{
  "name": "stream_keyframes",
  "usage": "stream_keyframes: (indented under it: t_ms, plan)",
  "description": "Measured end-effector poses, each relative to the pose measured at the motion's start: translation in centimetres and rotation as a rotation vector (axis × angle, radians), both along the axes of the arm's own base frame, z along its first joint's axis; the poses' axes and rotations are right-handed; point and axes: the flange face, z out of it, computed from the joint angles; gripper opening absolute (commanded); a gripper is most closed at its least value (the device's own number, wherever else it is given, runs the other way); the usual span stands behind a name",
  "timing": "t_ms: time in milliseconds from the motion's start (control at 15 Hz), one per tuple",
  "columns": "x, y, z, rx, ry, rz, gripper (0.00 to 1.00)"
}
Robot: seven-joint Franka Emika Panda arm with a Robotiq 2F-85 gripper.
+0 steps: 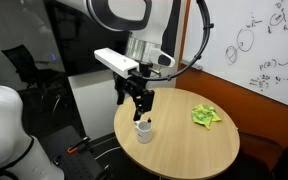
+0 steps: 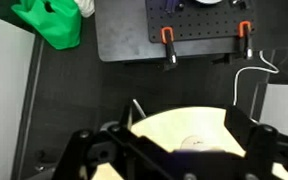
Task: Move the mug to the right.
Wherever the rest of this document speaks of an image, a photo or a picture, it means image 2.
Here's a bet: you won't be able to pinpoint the orange black clamp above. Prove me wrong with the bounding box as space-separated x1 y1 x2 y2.
236 20 255 61
159 26 179 70

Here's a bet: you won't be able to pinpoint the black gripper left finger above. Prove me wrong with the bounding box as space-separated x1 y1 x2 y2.
53 105 172 180

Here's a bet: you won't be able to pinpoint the thin metal rod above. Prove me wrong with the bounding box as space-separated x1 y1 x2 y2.
131 98 148 120

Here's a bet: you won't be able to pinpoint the white cloth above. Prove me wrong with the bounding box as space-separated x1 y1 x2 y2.
74 0 96 19

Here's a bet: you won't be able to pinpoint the black perforated pegboard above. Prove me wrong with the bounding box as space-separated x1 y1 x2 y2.
145 0 256 44

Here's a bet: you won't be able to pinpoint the white cable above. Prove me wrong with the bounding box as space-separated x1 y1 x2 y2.
232 49 281 107

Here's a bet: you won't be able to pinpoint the green cloth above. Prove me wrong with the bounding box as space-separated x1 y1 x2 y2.
11 0 82 51

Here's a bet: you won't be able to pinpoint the white round object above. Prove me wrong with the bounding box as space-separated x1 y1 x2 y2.
193 0 226 5

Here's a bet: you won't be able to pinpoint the small metal fitting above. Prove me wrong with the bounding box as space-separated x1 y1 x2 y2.
229 0 249 10

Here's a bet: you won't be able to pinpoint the white board panel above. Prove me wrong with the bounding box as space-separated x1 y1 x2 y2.
0 11 37 180
257 82 288 136

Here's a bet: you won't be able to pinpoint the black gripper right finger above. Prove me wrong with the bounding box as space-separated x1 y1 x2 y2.
224 104 288 180

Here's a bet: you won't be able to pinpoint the grey square platform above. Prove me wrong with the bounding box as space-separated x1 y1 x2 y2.
93 0 256 63

